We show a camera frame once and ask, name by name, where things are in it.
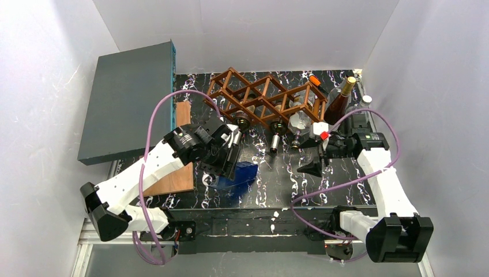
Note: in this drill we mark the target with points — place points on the clear bottle white neck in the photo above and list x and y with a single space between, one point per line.
364 103

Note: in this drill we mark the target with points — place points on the brown wooden wine rack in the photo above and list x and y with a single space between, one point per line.
264 100

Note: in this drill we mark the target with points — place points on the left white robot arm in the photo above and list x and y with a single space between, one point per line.
214 145

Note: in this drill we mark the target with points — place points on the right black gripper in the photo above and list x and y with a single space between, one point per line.
326 152

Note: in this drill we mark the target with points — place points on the dark bottle silver cap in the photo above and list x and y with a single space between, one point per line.
243 121

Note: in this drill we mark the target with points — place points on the dark bottle gold cap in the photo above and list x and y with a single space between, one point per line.
336 109

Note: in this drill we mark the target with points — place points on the clear bottle black cap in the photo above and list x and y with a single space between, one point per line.
335 92

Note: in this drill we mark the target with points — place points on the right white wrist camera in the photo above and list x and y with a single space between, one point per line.
319 133

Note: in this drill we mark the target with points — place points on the brown wooden board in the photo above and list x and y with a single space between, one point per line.
182 179

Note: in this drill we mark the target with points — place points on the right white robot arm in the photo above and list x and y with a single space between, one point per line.
400 234

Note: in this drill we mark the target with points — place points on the clear square bottle dark cap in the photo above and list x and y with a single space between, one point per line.
299 121

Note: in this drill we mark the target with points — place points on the dark grey box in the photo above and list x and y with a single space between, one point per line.
126 88

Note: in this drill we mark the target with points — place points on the blue square glass bottle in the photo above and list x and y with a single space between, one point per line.
245 174

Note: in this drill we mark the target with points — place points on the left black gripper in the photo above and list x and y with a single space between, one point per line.
228 161

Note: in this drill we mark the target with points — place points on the dark bottle grey cap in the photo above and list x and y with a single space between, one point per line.
278 129

